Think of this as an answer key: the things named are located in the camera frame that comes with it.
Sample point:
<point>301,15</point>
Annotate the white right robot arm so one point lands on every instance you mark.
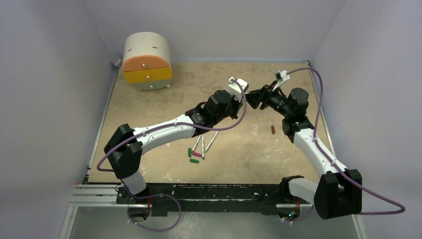
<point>338,192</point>

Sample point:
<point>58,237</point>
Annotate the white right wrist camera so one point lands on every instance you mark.
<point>282,76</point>

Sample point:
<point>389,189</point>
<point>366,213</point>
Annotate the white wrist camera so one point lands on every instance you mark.
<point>282,76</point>
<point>236,87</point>

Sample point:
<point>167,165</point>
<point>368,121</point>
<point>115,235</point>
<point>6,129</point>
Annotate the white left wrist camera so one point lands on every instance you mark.
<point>236,87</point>

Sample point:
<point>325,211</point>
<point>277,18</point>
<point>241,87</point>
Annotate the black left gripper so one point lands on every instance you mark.
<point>238,104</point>

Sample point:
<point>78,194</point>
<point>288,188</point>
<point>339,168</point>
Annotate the white pen red end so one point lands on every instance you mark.
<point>203,146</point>

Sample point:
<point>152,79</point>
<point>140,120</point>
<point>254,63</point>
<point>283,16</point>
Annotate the white pen magenta end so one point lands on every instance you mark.
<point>198,141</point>

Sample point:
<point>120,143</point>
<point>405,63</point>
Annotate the white round drawer cabinet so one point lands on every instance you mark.
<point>147,61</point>

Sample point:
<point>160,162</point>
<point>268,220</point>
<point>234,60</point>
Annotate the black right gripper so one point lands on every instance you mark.
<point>264,97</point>

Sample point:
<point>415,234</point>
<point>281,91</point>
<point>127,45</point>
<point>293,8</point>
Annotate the magenta pen cap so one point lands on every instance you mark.
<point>197,154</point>

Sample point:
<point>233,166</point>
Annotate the white pen green end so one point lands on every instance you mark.
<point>211,141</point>

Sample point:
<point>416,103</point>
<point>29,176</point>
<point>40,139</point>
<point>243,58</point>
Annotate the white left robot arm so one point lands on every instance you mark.
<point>127,145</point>

